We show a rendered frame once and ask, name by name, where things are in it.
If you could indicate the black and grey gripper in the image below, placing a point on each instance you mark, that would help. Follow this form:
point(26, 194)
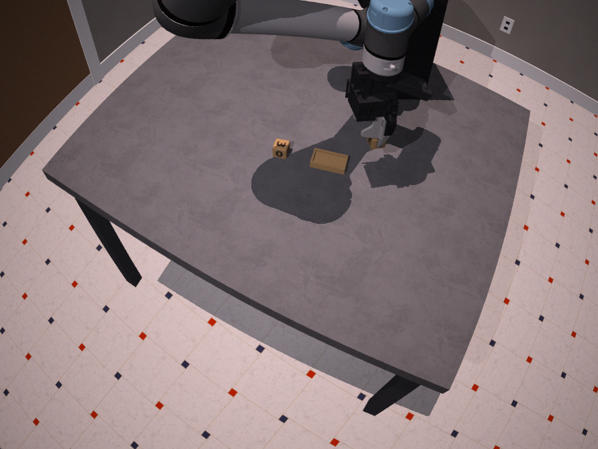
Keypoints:
point(370, 100)

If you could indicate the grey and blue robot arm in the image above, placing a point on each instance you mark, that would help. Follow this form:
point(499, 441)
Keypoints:
point(389, 26)

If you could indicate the wooden calendar cube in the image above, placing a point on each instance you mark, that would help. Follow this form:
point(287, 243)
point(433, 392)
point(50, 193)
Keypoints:
point(373, 143)
point(281, 148)

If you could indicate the brown rectangular tray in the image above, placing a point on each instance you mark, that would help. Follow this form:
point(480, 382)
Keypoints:
point(329, 161)

